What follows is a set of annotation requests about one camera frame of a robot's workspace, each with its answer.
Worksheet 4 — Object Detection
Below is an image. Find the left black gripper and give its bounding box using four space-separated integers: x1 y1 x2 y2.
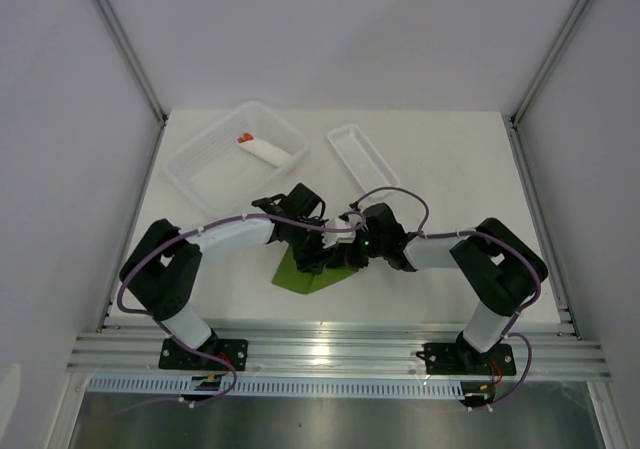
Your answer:
288 219 337 275

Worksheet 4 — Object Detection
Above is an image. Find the green paper napkin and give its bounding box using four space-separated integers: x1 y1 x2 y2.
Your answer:
271 249 358 295

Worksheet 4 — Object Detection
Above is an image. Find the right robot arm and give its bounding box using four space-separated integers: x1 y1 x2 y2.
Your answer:
323 204 548 375

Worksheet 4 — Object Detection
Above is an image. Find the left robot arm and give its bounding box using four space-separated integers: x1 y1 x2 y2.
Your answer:
116 183 326 369

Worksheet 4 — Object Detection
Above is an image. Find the orange utensil in roll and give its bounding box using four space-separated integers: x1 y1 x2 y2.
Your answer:
237 133 254 144

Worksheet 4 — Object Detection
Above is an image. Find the small white plastic tray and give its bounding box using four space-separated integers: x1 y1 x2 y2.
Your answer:
327 123 400 193

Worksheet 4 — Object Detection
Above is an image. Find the large white plastic basket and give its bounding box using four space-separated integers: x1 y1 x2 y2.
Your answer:
164 101 309 216

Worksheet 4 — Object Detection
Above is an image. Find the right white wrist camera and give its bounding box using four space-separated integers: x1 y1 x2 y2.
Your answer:
332 210 366 234

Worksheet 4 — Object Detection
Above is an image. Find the aluminium front rail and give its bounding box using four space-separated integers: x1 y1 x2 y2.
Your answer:
67 317 612 382

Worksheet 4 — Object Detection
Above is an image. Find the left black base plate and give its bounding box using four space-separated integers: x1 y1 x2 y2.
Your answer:
158 338 249 372

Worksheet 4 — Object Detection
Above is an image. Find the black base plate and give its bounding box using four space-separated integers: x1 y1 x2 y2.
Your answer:
158 338 249 372
415 342 517 376

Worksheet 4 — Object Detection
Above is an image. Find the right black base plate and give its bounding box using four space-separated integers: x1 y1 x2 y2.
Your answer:
415 342 517 376

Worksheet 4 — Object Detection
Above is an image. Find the white slotted cable duct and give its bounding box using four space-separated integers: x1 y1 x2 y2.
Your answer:
86 373 489 401

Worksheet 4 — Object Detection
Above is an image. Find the left aluminium frame post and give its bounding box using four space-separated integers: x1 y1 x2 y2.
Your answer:
91 0 168 124

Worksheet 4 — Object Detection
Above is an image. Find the aluminium frame post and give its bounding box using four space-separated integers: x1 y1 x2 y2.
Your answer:
510 0 596 130
91 0 168 124

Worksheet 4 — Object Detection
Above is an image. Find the right aluminium frame post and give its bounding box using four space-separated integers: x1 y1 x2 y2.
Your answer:
510 0 596 130

